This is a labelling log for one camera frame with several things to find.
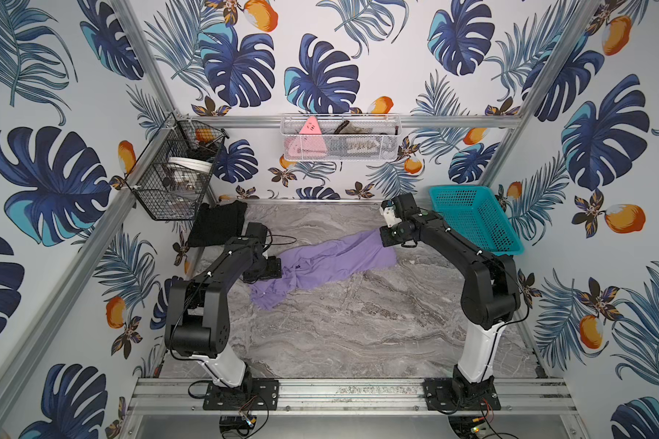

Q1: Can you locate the purple t-shirt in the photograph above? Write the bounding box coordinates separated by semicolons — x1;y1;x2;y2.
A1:
251;230;397;310

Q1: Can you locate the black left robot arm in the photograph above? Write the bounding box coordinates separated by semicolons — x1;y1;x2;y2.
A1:
164;222;282;389

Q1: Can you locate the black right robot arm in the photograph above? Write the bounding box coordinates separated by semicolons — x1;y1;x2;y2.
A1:
380;201;521;383

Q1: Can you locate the folded black t-shirt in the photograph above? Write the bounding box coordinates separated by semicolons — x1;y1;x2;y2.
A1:
188;200;247;248

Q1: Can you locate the teal plastic basket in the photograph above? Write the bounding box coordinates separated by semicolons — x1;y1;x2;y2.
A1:
428;186;525;256

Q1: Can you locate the white bowl in basket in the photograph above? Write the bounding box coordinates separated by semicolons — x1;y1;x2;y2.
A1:
168;157;212;174

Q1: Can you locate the pink triangular item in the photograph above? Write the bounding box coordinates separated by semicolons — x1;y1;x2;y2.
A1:
284;116;328;161

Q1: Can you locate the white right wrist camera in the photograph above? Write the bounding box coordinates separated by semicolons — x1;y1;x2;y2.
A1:
381;200;402;228

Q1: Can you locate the white wire wall basket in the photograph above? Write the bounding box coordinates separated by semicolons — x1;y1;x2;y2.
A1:
280;119;403;162

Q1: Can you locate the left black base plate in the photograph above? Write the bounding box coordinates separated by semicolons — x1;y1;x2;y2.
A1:
202;378;280;412

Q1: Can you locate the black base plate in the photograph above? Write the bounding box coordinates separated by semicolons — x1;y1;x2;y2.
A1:
202;378;280;412
422;377;502;413

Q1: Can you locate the black wire basket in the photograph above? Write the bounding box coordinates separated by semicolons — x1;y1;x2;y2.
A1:
126;113;229;221

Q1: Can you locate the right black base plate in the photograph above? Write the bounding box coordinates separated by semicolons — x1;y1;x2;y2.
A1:
422;377;502;413

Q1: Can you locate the aluminium frame bar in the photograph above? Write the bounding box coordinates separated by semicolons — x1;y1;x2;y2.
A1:
179;113;523;129

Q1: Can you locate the aluminium front rail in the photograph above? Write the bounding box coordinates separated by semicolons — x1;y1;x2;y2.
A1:
128;379;578;416

